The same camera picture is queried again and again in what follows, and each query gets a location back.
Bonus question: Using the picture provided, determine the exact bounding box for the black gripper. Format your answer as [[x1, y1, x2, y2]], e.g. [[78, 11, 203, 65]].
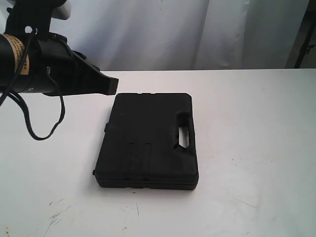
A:
[[37, 34, 119, 96]]

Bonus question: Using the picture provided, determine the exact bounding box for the black plastic tool case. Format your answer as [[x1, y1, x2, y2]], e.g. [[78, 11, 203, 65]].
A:
[[93, 93, 199, 190]]

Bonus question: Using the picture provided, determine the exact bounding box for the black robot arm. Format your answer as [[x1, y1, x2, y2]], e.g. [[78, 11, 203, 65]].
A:
[[0, 0, 119, 96]]

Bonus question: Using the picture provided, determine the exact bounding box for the white backdrop curtain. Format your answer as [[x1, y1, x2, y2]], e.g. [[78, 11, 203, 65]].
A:
[[50, 0, 308, 71]]

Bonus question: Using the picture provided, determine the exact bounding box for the dark metal stand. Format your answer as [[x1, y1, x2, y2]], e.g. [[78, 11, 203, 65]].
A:
[[294, 0, 316, 69]]

